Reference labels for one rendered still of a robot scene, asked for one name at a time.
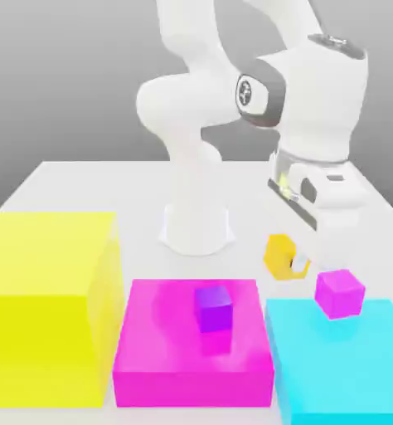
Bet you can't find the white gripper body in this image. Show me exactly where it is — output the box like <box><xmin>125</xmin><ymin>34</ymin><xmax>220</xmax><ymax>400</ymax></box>
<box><xmin>267</xmin><ymin>178</ymin><xmax>362</xmax><ymax>268</ymax></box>

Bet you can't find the small orange cube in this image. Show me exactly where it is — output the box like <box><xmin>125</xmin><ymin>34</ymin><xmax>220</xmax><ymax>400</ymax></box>
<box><xmin>263</xmin><ymin>233</ymin><xmax>313</xmax><ymax>282</ymax></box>

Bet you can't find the small purple cube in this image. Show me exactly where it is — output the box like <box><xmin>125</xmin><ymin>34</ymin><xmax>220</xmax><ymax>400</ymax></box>
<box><xmin>194</xmin><ymin>285</ymin><xmax>234</xmax><ymax>334</ymax></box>

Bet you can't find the large cyan box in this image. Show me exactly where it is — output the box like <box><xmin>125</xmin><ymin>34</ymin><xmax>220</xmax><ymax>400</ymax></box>
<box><xmin>264</xmin><ymin>297</ymin><xmax>393</xmax><ymax>425</ymax></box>

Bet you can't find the small magenta cube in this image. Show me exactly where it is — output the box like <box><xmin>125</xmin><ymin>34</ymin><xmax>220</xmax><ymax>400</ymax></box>
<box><xmin>200</xmin><ymin>328</ymin><xmax>233</xmax><ymax>357</ymax></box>

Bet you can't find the large yellow box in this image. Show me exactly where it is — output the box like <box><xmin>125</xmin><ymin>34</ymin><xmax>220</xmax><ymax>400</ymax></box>
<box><xmin>0</xmin><ymin>211</ymin><xmax>125</xmax><ymax>409</ymax></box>

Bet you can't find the large magenta box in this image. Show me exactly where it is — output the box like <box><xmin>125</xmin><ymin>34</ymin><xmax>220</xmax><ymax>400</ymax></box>
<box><xmin>112</xmin><ymin>278</ymin><xmax>276</xmax><ymax>409</ymax></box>

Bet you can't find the small pink cube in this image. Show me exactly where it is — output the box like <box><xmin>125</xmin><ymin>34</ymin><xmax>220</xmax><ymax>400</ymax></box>
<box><xmin>314</xmin><ymin>269</ymin><xmax>366</xmax><ymax>320</ymax></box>

